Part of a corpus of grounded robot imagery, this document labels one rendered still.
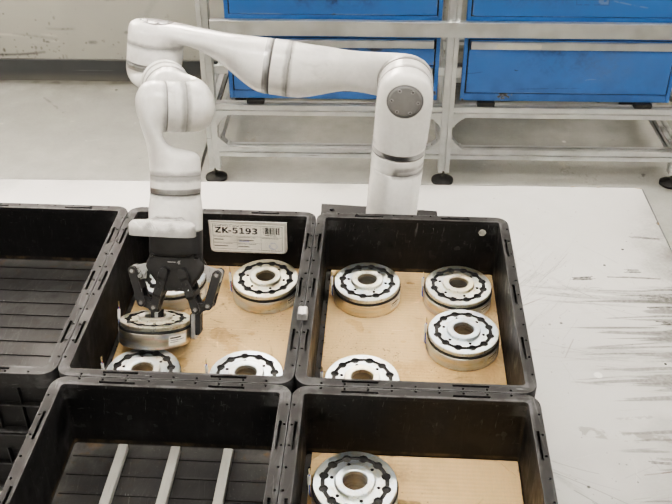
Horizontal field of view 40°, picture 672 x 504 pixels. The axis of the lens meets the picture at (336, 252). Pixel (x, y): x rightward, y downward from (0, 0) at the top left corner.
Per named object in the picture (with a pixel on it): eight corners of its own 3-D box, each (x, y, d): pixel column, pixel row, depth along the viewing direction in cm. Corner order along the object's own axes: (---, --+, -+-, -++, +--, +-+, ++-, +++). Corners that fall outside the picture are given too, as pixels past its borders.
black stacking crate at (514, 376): (319, 273, 153) (318, 215, 147) (498, 279, 152) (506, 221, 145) (297, 451, 121) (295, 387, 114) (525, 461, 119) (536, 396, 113)
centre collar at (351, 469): (334, 467, 112) (334, 463, 111) (375, 467, 112) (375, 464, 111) (333, 499, 108) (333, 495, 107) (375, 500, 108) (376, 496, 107)
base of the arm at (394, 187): (367, 212, 174) (374, 133, 164) (415, 218, 173) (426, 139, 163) (361, 240, 167) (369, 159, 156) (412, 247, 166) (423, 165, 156)
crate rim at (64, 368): (132, 218, 149) (130, 206, 148) (317, 224, 148) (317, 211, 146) (57, 389, 116) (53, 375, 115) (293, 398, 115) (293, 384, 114)
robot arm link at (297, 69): (278, 28, 155) (270, 52, 147) (437, 52, 155) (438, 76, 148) (273, 78, 160) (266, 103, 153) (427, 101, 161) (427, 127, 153)
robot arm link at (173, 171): (138, 196, 124) (204, 195, 126) (136, 80, 121) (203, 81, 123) (135, 189, 131) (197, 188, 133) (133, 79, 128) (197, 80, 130)
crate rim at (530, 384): (317, 224, 148) (317, 211, 146) (505, 230, 146) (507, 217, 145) (294, 398, 115) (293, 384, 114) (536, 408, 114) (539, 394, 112)
